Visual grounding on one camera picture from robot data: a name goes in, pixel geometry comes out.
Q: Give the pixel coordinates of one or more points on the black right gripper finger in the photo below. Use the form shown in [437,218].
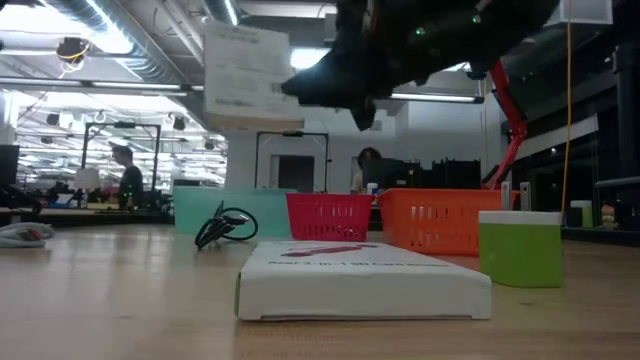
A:
[365,112]
[325,82]

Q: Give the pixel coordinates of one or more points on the white card reader box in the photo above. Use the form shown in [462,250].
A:
[240,75]
[360,290]

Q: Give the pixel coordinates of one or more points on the green white charger cube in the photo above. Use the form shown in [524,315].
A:
[520,255]

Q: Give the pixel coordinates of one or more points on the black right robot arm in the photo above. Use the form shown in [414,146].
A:
[500,25]

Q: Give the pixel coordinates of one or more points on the teal plastic bin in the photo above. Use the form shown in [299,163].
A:
[200,210]

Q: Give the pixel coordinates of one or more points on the person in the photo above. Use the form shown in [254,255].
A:
[361,170]
[131,182]

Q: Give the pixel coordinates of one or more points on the black cabinet row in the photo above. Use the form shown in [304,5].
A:
[450,174]

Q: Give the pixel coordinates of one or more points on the red plastic basket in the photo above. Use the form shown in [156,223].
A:
[327,217]

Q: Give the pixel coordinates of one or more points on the orange plastic basket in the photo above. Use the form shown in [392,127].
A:
[435,220]

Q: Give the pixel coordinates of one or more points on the white green container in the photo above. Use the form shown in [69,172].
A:
[582,212]

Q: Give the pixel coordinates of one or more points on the black yellow ceiling reel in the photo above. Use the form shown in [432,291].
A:
[72,49]

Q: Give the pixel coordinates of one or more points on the small toy figure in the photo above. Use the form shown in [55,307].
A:
[608,216]

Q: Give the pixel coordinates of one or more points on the black monitor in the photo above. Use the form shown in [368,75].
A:
[9,165]

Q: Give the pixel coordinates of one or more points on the black camera rig frame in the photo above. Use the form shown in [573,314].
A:
[120,125]
[292,133]

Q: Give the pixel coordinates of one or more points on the small black ceiling camera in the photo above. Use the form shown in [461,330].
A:
[476,75]

